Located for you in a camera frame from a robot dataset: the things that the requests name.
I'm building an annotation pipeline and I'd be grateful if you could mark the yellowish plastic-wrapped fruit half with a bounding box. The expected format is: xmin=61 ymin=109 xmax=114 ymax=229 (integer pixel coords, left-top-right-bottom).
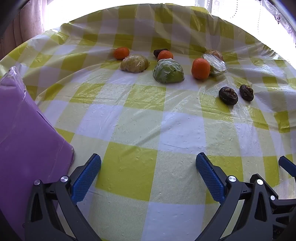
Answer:
xmin=120 ymin=55 xmax=150 ymax=73

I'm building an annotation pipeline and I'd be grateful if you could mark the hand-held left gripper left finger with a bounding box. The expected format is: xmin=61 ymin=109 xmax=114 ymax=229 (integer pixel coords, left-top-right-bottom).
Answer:
xmin=24 ymin=153 xmax=102 ymax=241

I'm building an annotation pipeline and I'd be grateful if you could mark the green plastic-wrapped fruit half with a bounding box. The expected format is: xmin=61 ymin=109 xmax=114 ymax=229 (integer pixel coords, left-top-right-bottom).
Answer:
xmin=152 ymin=58 xmax=185 ymax=84

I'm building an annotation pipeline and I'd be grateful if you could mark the medium orange tangerine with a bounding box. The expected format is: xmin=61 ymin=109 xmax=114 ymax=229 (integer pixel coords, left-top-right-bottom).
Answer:
xmin=157 ymin=50 xmax=174 ymax=61

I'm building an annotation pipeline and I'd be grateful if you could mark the yellow white checkered tablecloth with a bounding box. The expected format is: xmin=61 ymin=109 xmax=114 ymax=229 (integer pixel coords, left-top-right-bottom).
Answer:
xmin=0 ymin=3 xmax=296 ymax=241

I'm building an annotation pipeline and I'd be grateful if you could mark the small orange tangerine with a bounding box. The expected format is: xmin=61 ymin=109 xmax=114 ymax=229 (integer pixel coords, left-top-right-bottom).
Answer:
xmin=113 ymin=47 xmax=130 ymax=60

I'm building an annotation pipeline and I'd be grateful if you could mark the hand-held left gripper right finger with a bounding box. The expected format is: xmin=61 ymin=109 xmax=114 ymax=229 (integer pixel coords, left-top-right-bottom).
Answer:
xmin=194 ymin=152 xmax=289 ymax=241

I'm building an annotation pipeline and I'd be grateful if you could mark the dark brown wrinkled fruit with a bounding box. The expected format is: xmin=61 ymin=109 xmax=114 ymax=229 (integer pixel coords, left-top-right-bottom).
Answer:
xmin=218 ymin=87 xmax=238 ymax=105
xmin=239 ymin=84 xmax=254 ymax=101

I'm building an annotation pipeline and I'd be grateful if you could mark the purple plastic-wrapped box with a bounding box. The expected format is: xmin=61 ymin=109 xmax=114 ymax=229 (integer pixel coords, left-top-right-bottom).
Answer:
xmin=0 ymin=66 xmax=75 ymax=241

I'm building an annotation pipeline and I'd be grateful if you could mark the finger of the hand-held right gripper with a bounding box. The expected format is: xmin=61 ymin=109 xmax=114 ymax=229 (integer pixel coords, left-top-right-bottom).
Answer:
xmin=269 ymin=195 xmax=296 ymax=223
xmin=278 ymin=156 xmax=296 ymax=174

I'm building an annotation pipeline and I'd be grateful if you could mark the large orange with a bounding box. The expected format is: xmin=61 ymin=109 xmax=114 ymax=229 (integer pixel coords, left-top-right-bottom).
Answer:
xmin=191 ymin=58 xmax=211 ymax=80

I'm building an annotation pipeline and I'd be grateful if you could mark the pink curtain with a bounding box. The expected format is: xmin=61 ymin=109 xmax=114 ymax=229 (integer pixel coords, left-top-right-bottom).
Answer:
xmin=0 ymin=0 xmax=48 ymax=59

